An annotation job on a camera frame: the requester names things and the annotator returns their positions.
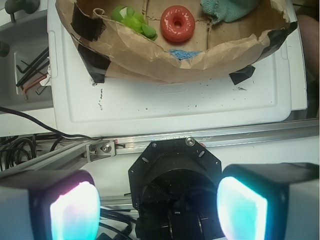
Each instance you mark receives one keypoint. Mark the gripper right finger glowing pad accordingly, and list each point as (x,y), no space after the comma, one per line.
(275,201)

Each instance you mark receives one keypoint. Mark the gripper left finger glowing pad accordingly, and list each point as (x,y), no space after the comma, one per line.
(48,205)

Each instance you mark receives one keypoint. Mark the teal blue cloth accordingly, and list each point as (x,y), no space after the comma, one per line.
(227,10)

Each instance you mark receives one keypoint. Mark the orange hex key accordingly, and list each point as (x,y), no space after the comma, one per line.
(31,85)

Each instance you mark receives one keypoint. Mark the grey tray with hex keys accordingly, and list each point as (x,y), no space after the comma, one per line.
(26,42)

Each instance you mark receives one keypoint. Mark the black tape piece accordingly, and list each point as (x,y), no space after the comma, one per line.
(95,63)

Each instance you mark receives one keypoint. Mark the blue sponge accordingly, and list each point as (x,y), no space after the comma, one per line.
(182,54)

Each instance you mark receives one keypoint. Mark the brown paper bag tray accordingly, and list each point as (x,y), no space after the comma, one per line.
(226,48)

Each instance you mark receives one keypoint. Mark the green plush toy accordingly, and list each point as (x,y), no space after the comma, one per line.
(127,16)

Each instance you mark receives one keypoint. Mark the red glossy donut toy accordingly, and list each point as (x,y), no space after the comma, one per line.
(177,24)

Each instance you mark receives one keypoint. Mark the aluminium extrusion rail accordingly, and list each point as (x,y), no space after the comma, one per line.
(75,154)

